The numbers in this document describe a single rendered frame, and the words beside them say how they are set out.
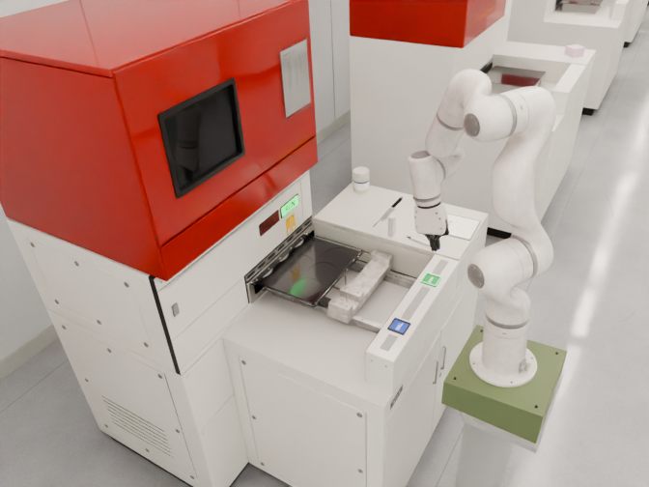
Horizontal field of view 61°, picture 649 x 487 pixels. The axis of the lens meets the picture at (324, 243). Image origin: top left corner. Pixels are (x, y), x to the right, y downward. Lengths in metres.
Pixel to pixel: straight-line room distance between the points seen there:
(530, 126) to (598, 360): 2.01
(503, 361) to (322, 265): 0.79
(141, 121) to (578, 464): 2.22
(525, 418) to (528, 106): 0.83
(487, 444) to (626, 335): 1.65
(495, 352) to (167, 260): 0.95
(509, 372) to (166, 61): 1.23
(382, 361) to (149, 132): 0.91
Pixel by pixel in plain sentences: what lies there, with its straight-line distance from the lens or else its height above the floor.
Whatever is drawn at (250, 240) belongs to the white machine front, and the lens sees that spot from 1.95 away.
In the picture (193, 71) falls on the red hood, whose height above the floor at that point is 1.74.
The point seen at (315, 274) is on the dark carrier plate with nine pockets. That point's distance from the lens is 2.07.
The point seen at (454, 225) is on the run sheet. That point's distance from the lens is 2.23.
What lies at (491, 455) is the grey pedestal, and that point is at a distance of 1.97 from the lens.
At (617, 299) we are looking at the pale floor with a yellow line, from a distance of 3.64.
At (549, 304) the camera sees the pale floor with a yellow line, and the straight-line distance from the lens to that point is 3.46.
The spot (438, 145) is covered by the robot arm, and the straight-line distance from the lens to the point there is 1.58.
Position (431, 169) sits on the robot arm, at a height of 1.39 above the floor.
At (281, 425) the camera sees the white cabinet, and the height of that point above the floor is 0.47.
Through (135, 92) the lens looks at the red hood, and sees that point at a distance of 1.39.
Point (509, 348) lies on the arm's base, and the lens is 1.64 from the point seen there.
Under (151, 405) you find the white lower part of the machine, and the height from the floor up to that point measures 0.54.
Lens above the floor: 2.18
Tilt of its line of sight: 35 degrees down
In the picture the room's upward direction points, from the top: 3 degrees counter-clockwise
